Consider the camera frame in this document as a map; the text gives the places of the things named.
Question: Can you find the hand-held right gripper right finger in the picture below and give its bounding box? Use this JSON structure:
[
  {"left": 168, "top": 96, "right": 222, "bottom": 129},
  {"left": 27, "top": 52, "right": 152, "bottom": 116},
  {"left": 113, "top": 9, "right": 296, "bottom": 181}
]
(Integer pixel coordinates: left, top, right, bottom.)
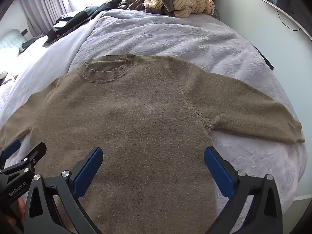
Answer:
[{"left": 204, "top": 146, "right": 283, "bottom": 234}]

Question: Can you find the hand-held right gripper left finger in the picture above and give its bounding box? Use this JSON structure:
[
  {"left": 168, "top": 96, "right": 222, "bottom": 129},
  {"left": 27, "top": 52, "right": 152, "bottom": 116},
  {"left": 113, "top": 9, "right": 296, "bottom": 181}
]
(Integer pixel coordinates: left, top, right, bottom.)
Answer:
[{"left": 23, "top": 147, "right": 103, "bottom": 234}]

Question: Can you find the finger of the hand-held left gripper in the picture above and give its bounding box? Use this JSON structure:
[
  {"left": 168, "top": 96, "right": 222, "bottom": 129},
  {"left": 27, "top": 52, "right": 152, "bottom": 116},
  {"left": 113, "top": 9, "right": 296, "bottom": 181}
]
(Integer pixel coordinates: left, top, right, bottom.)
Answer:
[
  {"left": 0, "top": 139, "right": 21, "bottom": 162},
  {"left": 0, "top": 142, "right": 47, "bottom": 178}
]

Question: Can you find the brown knitted sweater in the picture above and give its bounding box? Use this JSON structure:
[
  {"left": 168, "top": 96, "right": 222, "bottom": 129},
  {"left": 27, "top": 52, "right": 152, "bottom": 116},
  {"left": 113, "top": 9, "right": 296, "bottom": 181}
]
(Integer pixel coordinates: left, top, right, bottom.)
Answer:
[{"left": 0, "top": 53, "right": 306, "bottom": 234}]

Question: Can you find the pile of dark clothes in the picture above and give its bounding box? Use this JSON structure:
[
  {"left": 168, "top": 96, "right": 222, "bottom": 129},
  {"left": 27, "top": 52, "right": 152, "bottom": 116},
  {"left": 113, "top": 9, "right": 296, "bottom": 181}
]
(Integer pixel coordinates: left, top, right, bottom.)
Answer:
[{"left": 44, "top": 0, "right": 122, "bottom": 45}]

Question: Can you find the yellow striped clothes pile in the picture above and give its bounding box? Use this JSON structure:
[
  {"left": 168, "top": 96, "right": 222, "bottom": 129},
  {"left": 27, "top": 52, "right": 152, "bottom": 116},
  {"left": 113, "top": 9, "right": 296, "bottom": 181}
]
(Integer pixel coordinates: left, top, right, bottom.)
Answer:
[{"left": 125, "top": 0, "right": 215, "bottom": 18}]

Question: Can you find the person's left hand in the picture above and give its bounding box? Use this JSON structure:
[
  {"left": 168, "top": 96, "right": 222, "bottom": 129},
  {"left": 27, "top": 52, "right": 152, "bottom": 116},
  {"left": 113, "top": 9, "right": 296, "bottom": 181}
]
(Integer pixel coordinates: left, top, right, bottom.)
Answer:
[{"left": 6, "top": 197, "right": 26, "bottom": 227}]

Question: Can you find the black flat object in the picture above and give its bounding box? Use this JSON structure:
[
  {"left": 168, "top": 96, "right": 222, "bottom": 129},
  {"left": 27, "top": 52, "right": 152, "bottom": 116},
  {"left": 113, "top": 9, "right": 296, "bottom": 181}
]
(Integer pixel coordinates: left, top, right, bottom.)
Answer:
[{"left": 18, "top": 38, "right": 41, "bottom": 54}]

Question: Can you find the grey quilted headboard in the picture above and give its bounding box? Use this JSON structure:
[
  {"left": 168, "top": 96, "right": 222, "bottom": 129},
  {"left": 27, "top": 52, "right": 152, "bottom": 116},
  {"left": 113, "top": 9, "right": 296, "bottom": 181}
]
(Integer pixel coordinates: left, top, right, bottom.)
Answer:
[{"left": 0, "top": 28, "right": 27, "bottom": 59}]

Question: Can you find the lavender embossed blanket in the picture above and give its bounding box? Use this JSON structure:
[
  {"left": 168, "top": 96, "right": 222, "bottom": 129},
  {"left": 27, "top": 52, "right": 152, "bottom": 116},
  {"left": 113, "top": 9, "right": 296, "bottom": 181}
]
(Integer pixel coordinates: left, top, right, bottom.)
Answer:
[{"left": 0, "top": 8, "right": 308, "bottom": 234}]

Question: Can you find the grey pleated curtain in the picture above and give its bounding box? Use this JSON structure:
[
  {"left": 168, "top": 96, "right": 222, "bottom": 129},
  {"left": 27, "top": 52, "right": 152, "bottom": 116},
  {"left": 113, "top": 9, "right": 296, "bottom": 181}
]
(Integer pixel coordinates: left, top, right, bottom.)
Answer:
[{"left": 18, "top": 0, "right": 71, "bottom": 36}]

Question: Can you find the brown crumpled garment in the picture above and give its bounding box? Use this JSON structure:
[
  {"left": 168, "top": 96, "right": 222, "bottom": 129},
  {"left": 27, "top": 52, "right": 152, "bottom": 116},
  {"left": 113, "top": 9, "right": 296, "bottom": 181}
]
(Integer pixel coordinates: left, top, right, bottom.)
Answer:
[{"left": 118, "top": 0, "right": 159, "bottom": 11}]

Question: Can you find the black cable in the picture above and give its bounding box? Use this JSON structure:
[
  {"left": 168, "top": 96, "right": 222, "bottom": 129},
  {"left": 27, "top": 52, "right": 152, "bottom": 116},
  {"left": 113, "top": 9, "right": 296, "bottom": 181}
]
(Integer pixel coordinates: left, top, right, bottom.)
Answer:
[{"left": 277, "top": 10, "right": 301, "bottom": 32}]

